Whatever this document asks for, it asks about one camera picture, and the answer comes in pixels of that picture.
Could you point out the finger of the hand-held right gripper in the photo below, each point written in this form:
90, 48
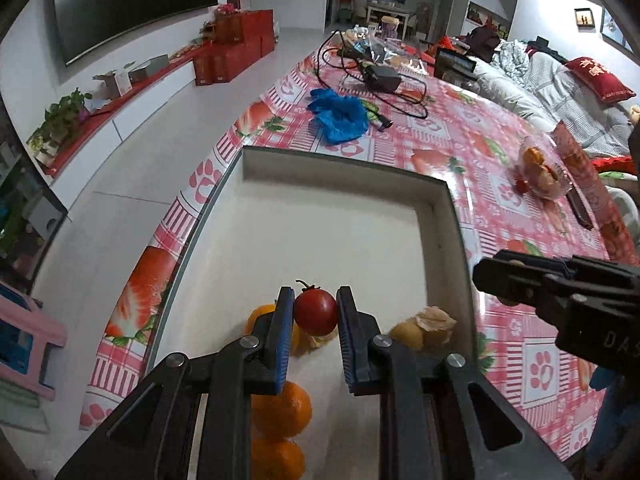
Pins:
540, 258
515, 280

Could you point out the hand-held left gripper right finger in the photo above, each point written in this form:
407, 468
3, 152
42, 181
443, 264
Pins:
352, 345

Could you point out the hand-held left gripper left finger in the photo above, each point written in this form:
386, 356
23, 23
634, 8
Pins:
282, 345

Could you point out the orange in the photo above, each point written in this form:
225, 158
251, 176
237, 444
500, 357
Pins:
282, 407
277, 460
256, 321

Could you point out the clear glass bowl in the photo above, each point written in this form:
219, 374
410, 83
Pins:
560, 187

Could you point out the white rectangular box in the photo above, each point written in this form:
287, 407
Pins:
325, 225

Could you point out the small yellow round fruit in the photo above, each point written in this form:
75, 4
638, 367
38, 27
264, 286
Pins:
406, 335

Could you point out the smartphone in red case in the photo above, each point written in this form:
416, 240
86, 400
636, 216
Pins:
580, 207

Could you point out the peeled tangerine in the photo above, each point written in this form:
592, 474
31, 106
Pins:
531, 156
548, 176

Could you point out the plain red pillow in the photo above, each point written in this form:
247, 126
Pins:
615, 162

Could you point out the grey covered sofa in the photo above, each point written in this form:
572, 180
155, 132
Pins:
550, 95

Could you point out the yellow and blue plush toy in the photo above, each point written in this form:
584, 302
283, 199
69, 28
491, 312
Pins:
635, 112

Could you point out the red embroidered cushion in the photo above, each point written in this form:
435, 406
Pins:
600, 80

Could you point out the black framed screen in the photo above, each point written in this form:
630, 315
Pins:
452, 62

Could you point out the pile of dark clothes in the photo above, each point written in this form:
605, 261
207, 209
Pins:
485, 40

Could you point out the blue cloth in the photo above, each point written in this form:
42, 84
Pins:
337, 115

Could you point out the black power adapter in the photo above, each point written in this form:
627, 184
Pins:
382, 77

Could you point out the pink plastic stool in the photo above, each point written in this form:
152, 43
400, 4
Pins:
30, 332

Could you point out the pile of clear plastic bags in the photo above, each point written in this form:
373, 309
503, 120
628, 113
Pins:
385, 47

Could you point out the purple and white cup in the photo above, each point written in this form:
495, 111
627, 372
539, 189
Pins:
390, 27

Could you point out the white television cabinet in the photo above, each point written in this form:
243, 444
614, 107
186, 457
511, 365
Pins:
125, 105

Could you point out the black framed glass cabinet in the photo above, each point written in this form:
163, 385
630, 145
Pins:
22, 220

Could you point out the white side table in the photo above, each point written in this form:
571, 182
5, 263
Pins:
390, 9

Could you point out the stack of red gift boxes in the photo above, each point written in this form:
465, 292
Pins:
235, 45

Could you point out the grey flat box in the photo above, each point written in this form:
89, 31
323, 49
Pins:
147, 67

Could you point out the small white carton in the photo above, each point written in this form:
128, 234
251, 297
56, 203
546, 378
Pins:
112, 82

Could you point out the green potted plant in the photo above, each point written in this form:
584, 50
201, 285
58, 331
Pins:
62, 115

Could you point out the large wall picture frame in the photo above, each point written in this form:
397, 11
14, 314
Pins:
612, 27

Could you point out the small wall picture frame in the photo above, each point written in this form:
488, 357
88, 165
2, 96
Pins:
582, 17

